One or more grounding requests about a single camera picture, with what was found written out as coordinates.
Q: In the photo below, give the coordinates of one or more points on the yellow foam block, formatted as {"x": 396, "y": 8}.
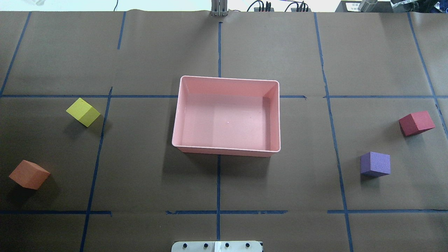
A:
{"x": 83, "y": 112}

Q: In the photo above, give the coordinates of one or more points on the small metal cylinder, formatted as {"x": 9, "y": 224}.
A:
{"x": 367, "y": 5}

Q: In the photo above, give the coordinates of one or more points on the orange foam block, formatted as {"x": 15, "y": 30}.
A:
{"x": 29, "y": 175}

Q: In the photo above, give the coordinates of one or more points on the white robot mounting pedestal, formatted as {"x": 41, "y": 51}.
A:
{"x": 218, "y": 246}

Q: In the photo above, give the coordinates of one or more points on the pink plastic bin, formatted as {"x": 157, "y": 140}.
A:
{"x": 227, "y": 116}

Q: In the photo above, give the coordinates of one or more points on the aluminium frame post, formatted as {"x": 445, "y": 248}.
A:
{"x": 219, "y": 8}

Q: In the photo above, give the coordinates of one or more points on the purple foam block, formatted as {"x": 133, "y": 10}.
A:
{"x": 375, "y": 164}

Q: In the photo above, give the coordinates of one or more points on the red foam block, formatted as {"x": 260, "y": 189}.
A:
{"x": 416, "y": 123}

